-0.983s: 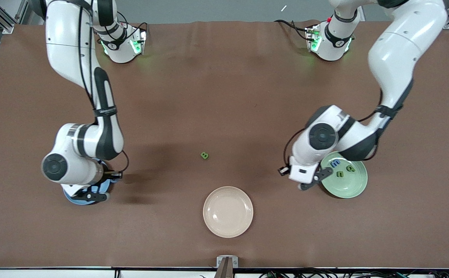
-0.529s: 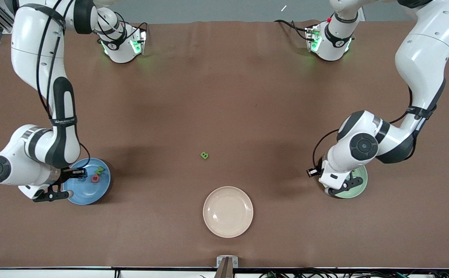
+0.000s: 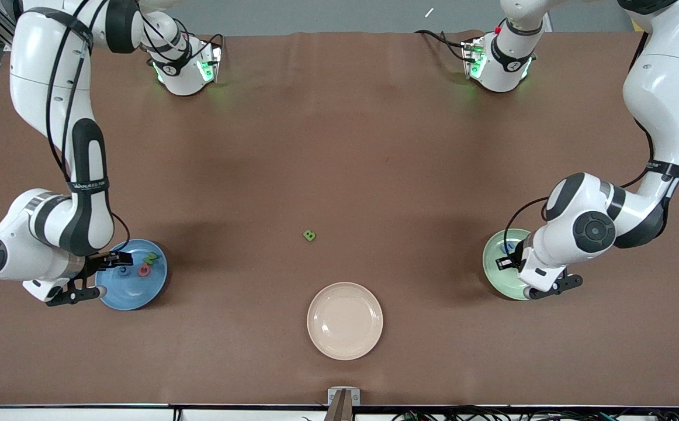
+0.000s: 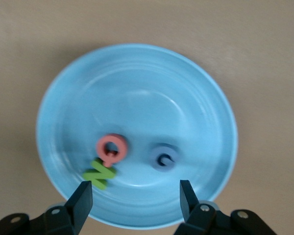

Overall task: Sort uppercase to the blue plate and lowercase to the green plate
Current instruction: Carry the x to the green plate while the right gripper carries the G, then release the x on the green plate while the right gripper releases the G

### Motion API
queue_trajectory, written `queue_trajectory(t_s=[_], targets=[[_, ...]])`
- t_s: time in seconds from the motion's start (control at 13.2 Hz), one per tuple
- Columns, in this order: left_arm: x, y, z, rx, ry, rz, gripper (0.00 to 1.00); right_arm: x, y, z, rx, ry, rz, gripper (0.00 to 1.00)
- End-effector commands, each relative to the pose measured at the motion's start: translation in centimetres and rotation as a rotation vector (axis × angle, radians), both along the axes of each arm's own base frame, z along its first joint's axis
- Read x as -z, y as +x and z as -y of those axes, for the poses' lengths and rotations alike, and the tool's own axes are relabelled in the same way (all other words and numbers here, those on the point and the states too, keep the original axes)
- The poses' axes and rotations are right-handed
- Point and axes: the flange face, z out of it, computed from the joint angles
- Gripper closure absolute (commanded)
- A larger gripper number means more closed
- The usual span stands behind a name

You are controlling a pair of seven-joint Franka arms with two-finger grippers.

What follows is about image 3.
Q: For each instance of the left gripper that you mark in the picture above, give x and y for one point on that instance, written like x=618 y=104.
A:
x=515 y=258

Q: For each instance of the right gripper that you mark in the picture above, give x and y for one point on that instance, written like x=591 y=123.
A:
x=95 y=264

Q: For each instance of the lilac foam letter m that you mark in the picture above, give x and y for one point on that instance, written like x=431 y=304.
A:
x=509 y=248

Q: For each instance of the blue foam letter G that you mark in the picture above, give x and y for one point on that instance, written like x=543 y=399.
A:
x=120 y=271

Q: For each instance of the pink foam letter Q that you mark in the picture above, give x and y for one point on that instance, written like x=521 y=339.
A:
x=141 y=272

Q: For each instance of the green foam letter N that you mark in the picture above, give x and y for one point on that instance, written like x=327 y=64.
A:
x=151 y=258

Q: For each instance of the green foam letter B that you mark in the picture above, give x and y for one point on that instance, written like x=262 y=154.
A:
x=309 y=235

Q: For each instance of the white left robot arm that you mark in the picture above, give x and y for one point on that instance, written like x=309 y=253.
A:
x=667 y=88

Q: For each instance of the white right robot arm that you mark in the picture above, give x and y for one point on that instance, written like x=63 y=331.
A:
x=47 y=70

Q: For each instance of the green plate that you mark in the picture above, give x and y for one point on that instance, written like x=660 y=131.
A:
x=494 y=280

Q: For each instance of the blue plate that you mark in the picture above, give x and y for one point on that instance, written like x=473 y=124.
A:
x=135 y=292

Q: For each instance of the cream plate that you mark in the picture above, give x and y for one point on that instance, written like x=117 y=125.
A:
x=345 y=321

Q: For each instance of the brown table mat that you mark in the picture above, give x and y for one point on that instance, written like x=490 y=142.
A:
x=374 y=146

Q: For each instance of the metal base connector box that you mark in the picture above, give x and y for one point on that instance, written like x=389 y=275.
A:
x=473 y=58
x=210 y=63

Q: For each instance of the grey metal camera mount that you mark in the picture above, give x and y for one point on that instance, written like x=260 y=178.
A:
x=343 y=403

